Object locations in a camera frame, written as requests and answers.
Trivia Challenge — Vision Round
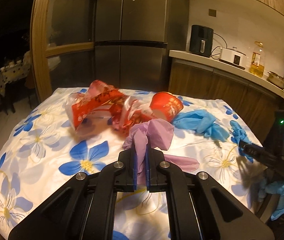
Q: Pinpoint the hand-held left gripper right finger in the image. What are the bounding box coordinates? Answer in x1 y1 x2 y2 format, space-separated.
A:
146 145 275 240

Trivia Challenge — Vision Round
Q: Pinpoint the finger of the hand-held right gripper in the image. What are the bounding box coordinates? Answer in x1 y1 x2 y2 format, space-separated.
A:
239 140 284 174

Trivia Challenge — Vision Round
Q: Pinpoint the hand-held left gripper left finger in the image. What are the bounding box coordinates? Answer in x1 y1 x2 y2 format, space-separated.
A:
8 144 139 240

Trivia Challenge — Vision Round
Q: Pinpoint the blue disposable glove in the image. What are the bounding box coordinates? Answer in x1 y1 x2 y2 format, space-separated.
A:
173 109 230 142
229 120 255 160

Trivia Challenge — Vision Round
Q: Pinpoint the purple rubber glove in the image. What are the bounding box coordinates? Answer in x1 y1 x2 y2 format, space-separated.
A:
122 119 200 178

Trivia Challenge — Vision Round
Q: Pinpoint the patterned red paper cup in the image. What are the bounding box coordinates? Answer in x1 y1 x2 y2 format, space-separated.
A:
149 92 184 123

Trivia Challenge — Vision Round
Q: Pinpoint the red plastic bag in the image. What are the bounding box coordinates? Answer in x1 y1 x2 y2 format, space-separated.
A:
66 79 152 138

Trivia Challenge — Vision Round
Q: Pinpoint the steel bowl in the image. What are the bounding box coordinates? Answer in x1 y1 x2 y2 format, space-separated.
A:
267 71 284 89

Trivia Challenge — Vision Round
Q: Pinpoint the cooking oil bottle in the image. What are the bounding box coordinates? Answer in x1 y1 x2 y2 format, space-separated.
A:
249 42 265 78

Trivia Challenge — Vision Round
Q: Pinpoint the blue floral blanket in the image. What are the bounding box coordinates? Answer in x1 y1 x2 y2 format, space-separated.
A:
0 87 267 240

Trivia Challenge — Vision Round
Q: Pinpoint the wooden kitchen counter cabinet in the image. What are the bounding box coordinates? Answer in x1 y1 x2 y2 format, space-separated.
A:
168 50 284 155

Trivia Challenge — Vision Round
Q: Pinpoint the white electric cooker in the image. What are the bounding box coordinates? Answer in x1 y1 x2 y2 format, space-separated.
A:
219 46 247 68

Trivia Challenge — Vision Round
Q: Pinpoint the black air fryer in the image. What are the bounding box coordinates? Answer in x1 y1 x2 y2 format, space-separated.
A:
189 24 214 58

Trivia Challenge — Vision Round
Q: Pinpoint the dark steel refrigerator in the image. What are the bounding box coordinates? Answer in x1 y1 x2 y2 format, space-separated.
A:
93 0 190 98

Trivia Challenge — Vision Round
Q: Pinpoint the table with dotted cloth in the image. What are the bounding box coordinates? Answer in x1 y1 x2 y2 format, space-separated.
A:
0 62 32 98

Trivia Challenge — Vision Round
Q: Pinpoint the wooden glass door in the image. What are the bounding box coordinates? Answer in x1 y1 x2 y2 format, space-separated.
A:
29 0 100 103

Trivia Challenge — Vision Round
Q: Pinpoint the black power cable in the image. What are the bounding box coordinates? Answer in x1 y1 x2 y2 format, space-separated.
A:
211 32 226 60

